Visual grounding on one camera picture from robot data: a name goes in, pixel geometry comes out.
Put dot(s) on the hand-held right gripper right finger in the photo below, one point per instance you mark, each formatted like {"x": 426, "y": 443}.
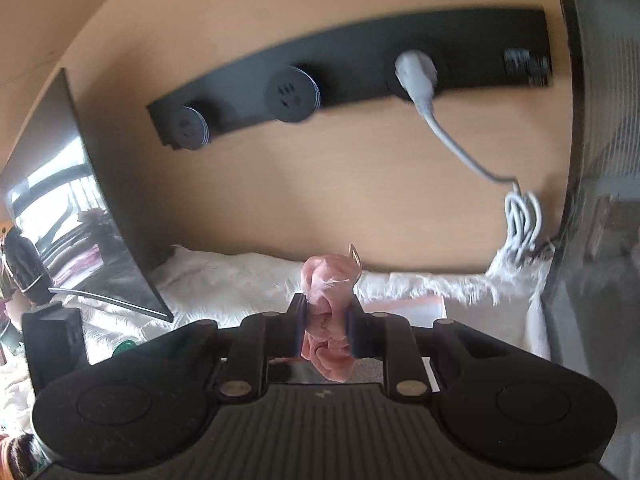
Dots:
{"x": 356, "y": 332}

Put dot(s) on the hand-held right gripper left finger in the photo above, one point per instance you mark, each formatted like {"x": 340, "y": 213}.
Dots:
{"x": 299, "y": 325}

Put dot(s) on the pink cloth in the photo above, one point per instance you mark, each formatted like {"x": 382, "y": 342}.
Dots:
{"x": 330, "y": 285}

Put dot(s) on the white fluffy blanket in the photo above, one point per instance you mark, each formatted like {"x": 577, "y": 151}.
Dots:
{"x": 225, "y": 280}

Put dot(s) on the small green object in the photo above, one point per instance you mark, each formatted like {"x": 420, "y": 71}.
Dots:
{"x": 124, "y": 348}

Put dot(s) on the round black socket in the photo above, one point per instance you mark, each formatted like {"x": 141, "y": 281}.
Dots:
{"x": 192, "y": 127}
{"x": 292, "y": 92}

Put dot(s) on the small black box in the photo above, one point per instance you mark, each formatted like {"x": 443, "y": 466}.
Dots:
{"x": 50, "y": 340}

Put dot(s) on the black computer monitor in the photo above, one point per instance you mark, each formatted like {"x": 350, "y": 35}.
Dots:
{"x": 75, "y": 210}

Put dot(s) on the black power socket panel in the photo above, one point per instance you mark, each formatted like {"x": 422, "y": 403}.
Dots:
{"x": 350, "y": 60}

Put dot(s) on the dark rounded object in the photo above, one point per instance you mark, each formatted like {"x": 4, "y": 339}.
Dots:
{"x": 20, "y": 260}

